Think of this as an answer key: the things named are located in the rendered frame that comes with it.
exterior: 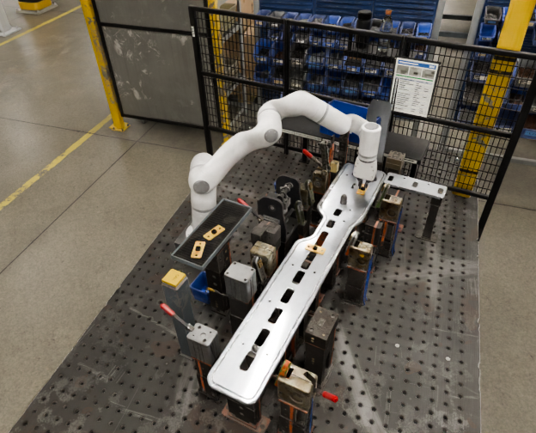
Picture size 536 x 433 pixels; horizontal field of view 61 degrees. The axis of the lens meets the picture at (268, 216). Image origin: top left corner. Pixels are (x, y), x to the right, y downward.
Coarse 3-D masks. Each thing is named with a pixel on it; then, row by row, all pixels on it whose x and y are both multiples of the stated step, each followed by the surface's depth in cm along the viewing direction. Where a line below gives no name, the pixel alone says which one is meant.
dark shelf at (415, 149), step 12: (288, 120) 265; (300, 120) 264; (312, 120) 264; (288, 132) 258; (300, 132) 255; (312, 132) 254; (336, 144) 248; (348, 144) 245; (396, 144) 242; (408, 144) 242; (420, 144) 242; (408, 156) 233; (420, 156) 233
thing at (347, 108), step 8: (336, 104) 256; (344, 104) 253; (352, 104) 251; (344, 112) 256; (352, 112) 253; (360, 112) 251; (376, 120) 236; (320, 128) 252; (336, 136) 249; (352, 136) 243
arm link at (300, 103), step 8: (288, 96) 184; (296, 96) 183; (304, 96) 182; (312, 96) 184; (264, 104) 195; (272, 104) 192; (280, 104) 187; (288, 104) 184; (296, 104) 183; (304, 104) 183; (312, 104) 183; (320, 104) 185; (280, 112) 192; (288, 112) 187; (296, 112) 185; (304, 112) 185; (312, 112) 185; (320, 112) 185
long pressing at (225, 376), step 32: (352, 192) 217; (320, 224) 200; (352, 224) 200; (288, 256) 185; (320, 256) 185; (288, 288) 173; (256, 320) 162; (288, 320) 162; (224, 352) 152; (256, 352) 152; (224, 384) 144; (256, 384) 144
